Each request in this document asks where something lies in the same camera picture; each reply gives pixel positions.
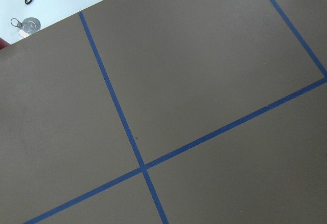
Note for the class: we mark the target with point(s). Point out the brown paper table mat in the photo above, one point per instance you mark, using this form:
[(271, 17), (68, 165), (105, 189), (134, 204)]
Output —
[(164, 111)]

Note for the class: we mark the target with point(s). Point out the round silver key tag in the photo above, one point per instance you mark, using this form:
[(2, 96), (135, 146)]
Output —
[(27, 27)]

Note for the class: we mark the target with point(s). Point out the red water bottle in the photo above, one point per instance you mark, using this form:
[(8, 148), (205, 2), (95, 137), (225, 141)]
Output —
[(3, 44)]

